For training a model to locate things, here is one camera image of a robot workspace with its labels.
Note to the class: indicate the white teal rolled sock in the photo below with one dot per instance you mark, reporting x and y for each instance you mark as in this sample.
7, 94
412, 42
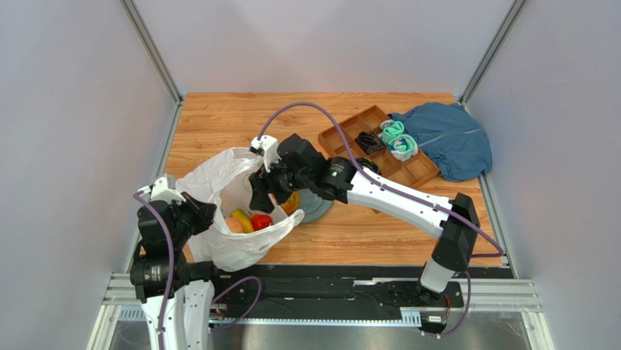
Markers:
403, 147

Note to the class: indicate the right aluminium frame post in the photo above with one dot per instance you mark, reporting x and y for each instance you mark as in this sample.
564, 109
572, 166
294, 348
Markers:
499, 38

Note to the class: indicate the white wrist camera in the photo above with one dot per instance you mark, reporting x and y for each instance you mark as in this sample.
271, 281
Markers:
162, 189
266, 147

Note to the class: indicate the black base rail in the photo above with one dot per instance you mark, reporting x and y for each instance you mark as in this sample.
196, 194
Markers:
323, 293

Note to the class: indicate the pineapple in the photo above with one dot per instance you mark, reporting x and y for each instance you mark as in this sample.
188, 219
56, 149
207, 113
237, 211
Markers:
291, 204

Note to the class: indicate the aluminium frame post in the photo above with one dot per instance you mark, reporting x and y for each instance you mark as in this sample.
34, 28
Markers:
499, 38
140, 27

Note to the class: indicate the grey plate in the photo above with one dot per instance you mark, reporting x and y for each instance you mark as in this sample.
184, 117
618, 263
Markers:
311, 206

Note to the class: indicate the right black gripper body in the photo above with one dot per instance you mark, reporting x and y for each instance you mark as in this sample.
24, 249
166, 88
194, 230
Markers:
267, 180

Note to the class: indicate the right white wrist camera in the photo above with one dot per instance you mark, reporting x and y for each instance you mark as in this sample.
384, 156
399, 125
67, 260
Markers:
266, 147

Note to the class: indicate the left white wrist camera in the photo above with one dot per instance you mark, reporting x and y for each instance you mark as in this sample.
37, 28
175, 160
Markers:
162, 189

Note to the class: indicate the mint green rolled sock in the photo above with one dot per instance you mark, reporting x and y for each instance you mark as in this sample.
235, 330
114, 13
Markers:
391, 129

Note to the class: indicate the blue garment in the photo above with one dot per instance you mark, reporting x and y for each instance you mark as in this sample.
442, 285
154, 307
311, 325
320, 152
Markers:
450, 137

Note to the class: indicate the wooden compartment tray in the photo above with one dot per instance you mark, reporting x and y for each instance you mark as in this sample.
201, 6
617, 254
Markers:
414, 172

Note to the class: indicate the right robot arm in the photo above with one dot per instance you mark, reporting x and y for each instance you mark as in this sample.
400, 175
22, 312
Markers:
452, 222

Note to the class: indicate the white plastic bag lemon print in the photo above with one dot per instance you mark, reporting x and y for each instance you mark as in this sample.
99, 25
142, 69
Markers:
224, 180

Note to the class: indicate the yellow green papaya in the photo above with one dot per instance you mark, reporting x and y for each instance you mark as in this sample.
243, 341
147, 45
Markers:
244, 219

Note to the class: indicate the dark blue yellow rolled sock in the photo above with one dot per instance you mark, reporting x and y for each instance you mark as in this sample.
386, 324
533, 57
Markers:
365, 162

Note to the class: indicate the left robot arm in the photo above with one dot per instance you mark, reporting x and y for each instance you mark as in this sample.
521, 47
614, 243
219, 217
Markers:
175, 295

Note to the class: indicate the peach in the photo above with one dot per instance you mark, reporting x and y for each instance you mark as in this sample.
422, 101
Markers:
234, 225

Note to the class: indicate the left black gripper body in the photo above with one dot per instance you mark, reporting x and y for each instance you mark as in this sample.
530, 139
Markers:
189, 218

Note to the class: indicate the left aluminium frame post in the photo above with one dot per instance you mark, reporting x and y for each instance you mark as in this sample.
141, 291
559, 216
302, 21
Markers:
140, 27

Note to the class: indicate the black rolled sock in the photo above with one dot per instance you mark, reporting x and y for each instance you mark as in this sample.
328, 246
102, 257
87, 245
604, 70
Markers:
370, 143

